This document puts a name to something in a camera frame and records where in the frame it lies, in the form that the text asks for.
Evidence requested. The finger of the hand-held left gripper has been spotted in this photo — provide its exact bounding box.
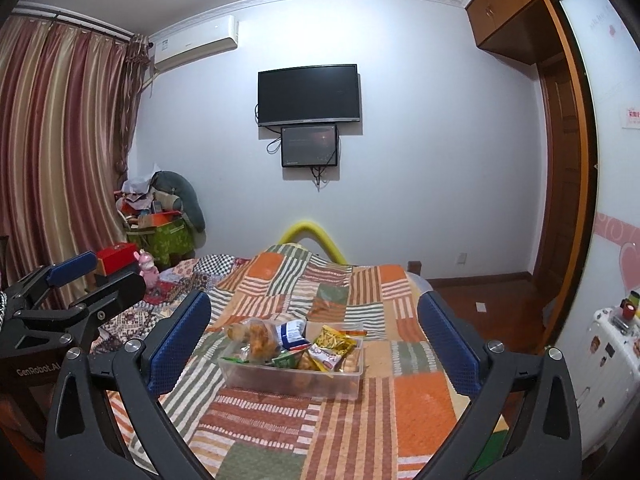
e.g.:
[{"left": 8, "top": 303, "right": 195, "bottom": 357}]
[
  {"left": 4, "top": 251, "right": 99, "bottom": 312},
  {"left": 15, "top": 270, "right": 147, "bottom": 357}
]

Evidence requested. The patchwork striped blanket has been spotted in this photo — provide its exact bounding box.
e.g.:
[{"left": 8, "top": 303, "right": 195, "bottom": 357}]
[{"left": 90, "top": 242, "right": 512, "bottom": 480}]

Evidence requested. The white wardrobe sliding door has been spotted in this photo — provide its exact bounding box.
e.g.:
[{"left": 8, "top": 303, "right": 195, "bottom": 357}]
[{"left": 556, "top": 0, "right": 640, "bottom": 351}]

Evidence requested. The wooden overhead cabinet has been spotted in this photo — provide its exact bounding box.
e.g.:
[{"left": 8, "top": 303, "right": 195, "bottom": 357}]
[{"left": 464, "top": 0, "right": 584, "bottom": 66}]

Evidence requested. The clear bag of brown snacks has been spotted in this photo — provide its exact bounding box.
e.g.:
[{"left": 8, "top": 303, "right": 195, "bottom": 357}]
[{"left": 294, "top": 351, "right": 322, "bottom": 374}]

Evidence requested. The wooden door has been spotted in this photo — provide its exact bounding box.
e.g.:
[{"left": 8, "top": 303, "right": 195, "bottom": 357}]
[{"left": 531, "top": 52, "right": 585, "bottom": 283}]

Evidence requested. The black wall television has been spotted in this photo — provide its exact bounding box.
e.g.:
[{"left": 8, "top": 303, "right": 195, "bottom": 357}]
[{"left": 257, "top": 63, "right": 361, "bottom": 128}]

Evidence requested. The bag of bread buns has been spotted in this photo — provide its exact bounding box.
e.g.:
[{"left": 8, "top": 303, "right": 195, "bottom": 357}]
[{"left": 227, "top": 317, "right": 282, "bottom": 364}]

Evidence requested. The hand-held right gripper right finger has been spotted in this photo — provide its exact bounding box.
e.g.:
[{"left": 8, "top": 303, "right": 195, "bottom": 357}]
[{"left": 416, "top": 291, "right": 583, "bottom": 480}]

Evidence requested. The white air conditioner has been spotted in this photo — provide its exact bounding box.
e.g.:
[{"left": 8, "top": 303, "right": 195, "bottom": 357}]
[{"left": 152, "top": 15, "right": 239, "bottom": 74}]

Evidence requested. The green snack packet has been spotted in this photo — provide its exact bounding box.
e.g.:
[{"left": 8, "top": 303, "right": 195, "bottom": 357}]
[{"left": 271, "top": 350, "right": 302, "bottom": 370}]

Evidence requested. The clear plastic container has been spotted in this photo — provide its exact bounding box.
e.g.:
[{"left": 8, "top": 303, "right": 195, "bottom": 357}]
[{"left": 217, "top": 321, "right": 365, "bottom": 402}]

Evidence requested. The striped red curtain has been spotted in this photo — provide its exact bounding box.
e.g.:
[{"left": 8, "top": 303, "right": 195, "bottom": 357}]
[{"left": 0, "top": 2, "right": 152, "bottom": 311}]

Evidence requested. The blue white snack bag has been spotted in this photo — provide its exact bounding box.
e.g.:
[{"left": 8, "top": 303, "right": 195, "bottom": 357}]
[{"left": 275, "top": 320, "right": 309, "bottom": 352}]

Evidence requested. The yellow snack packet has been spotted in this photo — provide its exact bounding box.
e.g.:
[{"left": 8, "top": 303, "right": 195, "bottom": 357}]
[{"left": 307, "top": 325, "right": 359, "bottom": 376}]

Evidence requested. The red box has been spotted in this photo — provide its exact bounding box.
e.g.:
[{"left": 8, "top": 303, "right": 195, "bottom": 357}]
[{"left": 96, "top": 242, "right": 141, "bottom": 277}]

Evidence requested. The pink toy figure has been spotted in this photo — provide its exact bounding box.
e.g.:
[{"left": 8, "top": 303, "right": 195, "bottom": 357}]
[{"left": 134, "top": 248, "right": 161, "bottom": 289}]

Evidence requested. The green bag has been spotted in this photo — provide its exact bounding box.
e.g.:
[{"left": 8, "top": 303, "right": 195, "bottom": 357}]
[{"left": 126, "top": 222, "right": 194, "bottom": 269}]

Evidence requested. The small black monitor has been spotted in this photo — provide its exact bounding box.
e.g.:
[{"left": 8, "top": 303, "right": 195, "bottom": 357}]
[{"left": 280, "top": 123, "right": 341, "bottom": 169}]

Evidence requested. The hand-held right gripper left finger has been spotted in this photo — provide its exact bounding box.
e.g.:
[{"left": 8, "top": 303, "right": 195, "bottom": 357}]
[{"left": 45, "top": 290, "right": 213, "bottom": 480}]

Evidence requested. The yellow foam tube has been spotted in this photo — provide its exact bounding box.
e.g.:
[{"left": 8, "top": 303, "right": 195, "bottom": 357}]
[{"left": 277, "top": 220, "right": 349, "bottom": 264}]

